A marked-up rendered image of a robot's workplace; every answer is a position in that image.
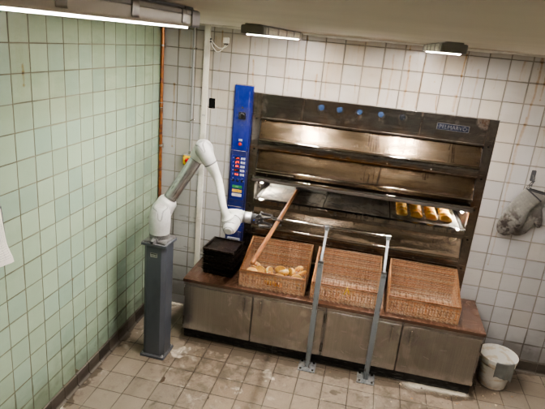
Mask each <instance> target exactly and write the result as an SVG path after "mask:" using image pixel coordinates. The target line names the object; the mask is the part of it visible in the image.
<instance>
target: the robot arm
mask: <svg viewBox="0 0 545 409"><path fill-rule="evenodd" d="M201 164H203V165H204V167H205V168H206V169H207V171H208V172H209V174H210V175H211V176H212V178H213V180H214V183H215V185H216V190H217V198H218V202H219V206H220V210H221V214H222V226H223V231H224V233H225V234H227V235H231V234H234V233H235V232H236V231H237V229H238V228H239V225H240V223H242V222H244V223H255V224H258V225H259V228H260V227H265V228H271V227H272V226H273V225H274V223H273V224H272V223H269V222H265V221H264V219H272V220H273V221H278V222H281V221H282V220H281V219H277V217H273V215H272V214H269V213H264V212H262V211H261V212H260V214H255V213H251V212H247V211H243V210H241V209H227V206H226V201H225V190H224V185H223V181H222V177H221V173H220V171H219V168H218V165H217V160H216V158H215V156H214V152H213V146H212V143H211V142H210V141H209V140H206V139H201V140H198V141H197V142H196V143H195V146H194V148H193V149H192V151H191V154H190V158H189V159H188V161H187V163H186V164H185V166H184V167H183V168H182V170H181V171H180V173H179V174H178V176H177V178H176V179H175V180H174V182H173V183H172V184H171V186H170V188H169V189H168V191H167V192H166V194H164V195H160V196H159V197H158V199H157V200H156V201H155V202H154V203H153V205H152V207H151V210H150V213H149V236H148V237H147V238H146V239H144V242H148V243H150V244H155V243H156V244H160V245H163V246H165V245H166V244H167V243H168V242H169V241H170V240H172V239H174V238H175V236H174V235H170V223H171V215H172V213H173V211H174V210H175V208H176V206H177V204H176V200H177V199H178V198H179V196H180V195H181V193H182V191H183V190H184V188H185V187H186V185H187V184H188V183H189V181H190V180H191V178H192V177H193V175H194V174H195V172H196V171H197V170H198V168H199V167H200V165H201ZM262 214H263V215H265V216H268V217H263V216H261V215H262ZM261 223H263V224H266V225H268V226H266V225H260V224H261Z"/></svg>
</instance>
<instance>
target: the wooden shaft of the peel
mask: <svg viewBox="0 0 545 409"><path fill-rule="evenodd" d="M297 193H298V190H295V191H294V194H293V195H292V196H291V197H290V200H289V201H288V203H287V204H286V206H285V207H284V209H283V210H282V212H281V214H280V216H279V217H278V219H282V218H283V216H284V215H285V212H286V211H287V209H288V208H289V206H290V204H291V203H292V201H293V199H294V198H295V196H296V195H297ZM279 223H280V222H278V221H276V222H275V223H274V225H273V226H272V229H271V230H270V231H269V232H268V235H267V236H266V238H265V239H264V241H263V242H262V244H261V245H260V248H259V249H258V251H257V252H256V254H255V255H254V257H253V258H252V260H251V265H254V264H255V263H256V261H257V260H258V258H259V256H260V254H261V252H262V251H263V250H264V248H265V246H266V244H267V243H268V241H269V240H270V238H271V236H272V235H273V232H274V231H275V229H276V228H277V226H278V224H279Z"/></svg>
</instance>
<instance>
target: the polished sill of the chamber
mask: <svg viewBox="0 0 545 409"><path fill-rule="evenodd" d="M253 203H255V204H260V205H270V206H276V207H281V208H284V207H285V206H286V204H287V203H288V202H284V201H279V200H269V199H264V198H258V197H255V198H254V201H253ZM288 209H296V210H302V211H307V212H313V213H322V214H327V215H333V216H338V217H348V218H353V219H359V220H364V221H370V222H380V223H385V224H390V225H396V226H406V227H411V228H417V229H422V230H432V231H438V232H443V233H448V234H454V235H464V234H465V230H464V229H460V228H454V227H449V226H439V225H433V224H428V223H422V222H412V221H407V220H401V219H396V218H390V217H381V216H375V215H370V214H364V213H354V212H349V211H343V210H337V209H327V208H322V207H316V206H311V205H305V204H295V203H291V204H290V206H289V208H288Z"/></svg>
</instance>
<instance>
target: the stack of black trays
mask: <svg viewBox="0 0 545 409"><path fill-rule="evenodd" d="M243 245H244V242H243V241H238V240H234V239H226V238H222V237H217V236H214V237H213V238H212V239H211V240H210V241H209V242H208V243H207V244H205V245H204V246H203V253H204V254H203V257H202V258H203V261H204V262H203V264H202V265H203V267H202V268H203V269H202V270H203V271H204V272H205V273H211V274H216V275H220V276H223V277H228V278H232V276H233V275H234V274H235V273H236V272H237V271H238V269H239V268H240V267H241V265H242V261H243V257H244V256H242V255H243V253H244V252H243V250H244V247H243Z"/></svg>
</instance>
